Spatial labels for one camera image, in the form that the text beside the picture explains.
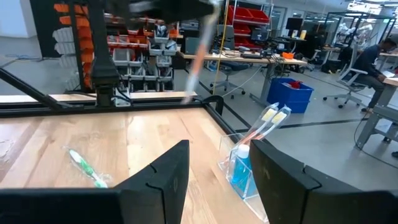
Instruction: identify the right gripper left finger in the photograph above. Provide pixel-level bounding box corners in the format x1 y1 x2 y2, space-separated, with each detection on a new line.
0 139 190 224

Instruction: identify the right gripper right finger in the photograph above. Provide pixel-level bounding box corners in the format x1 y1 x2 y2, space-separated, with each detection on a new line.
249 139 398 224

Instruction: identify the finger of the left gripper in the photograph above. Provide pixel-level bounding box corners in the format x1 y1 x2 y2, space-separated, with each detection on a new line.
161 0 216 24

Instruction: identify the orange toothbrush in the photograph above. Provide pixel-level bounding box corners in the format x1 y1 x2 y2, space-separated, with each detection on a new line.
221 101 280 167
236 105 292 151
182 0 222 105

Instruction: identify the green toothbrush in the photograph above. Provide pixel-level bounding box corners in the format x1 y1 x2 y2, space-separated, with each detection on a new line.
63 145 112 189

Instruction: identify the blue mouthwash bottle white cap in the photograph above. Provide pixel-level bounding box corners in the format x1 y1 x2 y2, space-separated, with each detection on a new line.
230 144 258 200

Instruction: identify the shelf with grey bins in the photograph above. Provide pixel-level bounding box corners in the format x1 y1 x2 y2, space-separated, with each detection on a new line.
107 23 182 93

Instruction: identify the black rack with orange bins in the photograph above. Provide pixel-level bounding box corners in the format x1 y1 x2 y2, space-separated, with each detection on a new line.
29 0 94 93

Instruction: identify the shelf with red bins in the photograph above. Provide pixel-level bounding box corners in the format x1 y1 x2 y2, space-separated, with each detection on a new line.
226 0 271 47

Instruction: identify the clear acrylic organizer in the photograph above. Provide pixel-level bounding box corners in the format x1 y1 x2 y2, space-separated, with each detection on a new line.
218 133 270 223

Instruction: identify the wooden desk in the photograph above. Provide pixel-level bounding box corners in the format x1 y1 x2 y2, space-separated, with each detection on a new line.
178 49 308 105

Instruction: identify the grey office chair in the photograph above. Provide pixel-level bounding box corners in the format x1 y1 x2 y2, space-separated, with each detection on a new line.
209 24 247 101

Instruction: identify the blue plastic bin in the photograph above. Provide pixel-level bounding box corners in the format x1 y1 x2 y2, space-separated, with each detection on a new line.
266 77 315 114

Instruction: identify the small black monitor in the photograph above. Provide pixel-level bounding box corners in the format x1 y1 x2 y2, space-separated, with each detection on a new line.
285 17 305 32

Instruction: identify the grey work table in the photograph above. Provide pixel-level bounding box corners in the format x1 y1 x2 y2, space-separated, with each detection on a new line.
354 76 398 158

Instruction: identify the white office chair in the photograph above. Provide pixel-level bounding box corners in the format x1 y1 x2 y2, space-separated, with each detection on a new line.
322 43 369 110

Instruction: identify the person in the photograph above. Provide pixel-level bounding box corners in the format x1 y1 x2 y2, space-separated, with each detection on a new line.
351 37 398 114

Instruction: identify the yellow hanging cable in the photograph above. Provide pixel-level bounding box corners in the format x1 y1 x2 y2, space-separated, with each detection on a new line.
212 0 230 95

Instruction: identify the black aluminium table frame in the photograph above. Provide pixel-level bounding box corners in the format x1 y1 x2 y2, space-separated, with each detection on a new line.
0 67 241 135

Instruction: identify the black frame enclosure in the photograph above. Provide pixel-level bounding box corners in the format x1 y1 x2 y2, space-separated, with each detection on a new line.
325 11 397 47

